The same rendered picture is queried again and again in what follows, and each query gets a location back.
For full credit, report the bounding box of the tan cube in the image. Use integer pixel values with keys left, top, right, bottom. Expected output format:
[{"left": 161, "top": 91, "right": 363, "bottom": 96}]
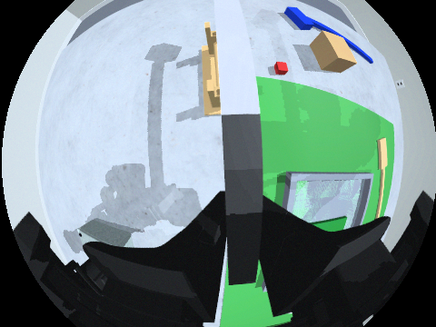
[{"left": 310, "top": 30, "right": 357, "bottom": 73}]

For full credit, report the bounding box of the small red cube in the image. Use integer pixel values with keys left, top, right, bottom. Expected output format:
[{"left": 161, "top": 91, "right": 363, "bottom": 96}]
[{"left": 273, "top": 62, "right": 288, "bottom": 75}]

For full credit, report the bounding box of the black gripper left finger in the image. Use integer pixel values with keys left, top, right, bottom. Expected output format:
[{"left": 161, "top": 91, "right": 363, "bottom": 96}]
[{"left": 83, "top": 192, "right": 226, "bottom": 323}]

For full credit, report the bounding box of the green flat mat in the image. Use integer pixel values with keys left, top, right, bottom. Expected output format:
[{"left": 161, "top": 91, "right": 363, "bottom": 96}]
[{"left": 219, "top": 76, "right": 395, "bottom": 327}]

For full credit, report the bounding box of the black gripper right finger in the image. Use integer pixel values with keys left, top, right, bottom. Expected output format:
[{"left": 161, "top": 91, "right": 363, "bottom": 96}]
[{"left": 259, "top": 195, "right": 391, "bottom": 317}]

